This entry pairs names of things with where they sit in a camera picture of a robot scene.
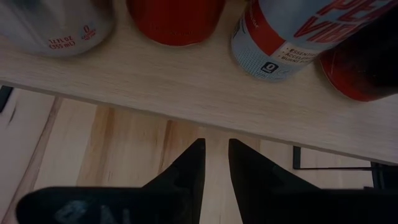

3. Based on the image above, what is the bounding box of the silver Diet Coke can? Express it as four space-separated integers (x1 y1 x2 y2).
0 0 116 57

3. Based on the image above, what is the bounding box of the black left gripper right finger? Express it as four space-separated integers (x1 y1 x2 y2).
228 138 398 224

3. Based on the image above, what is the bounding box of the white Celsius Peach Vibe can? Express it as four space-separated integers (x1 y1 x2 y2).
230 0 398 82

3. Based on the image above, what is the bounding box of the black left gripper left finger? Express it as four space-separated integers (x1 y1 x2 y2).
15 138 206 224

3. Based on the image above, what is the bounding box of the red Coca-Cola Zero Sugar can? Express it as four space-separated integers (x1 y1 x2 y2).
126 0 226 47

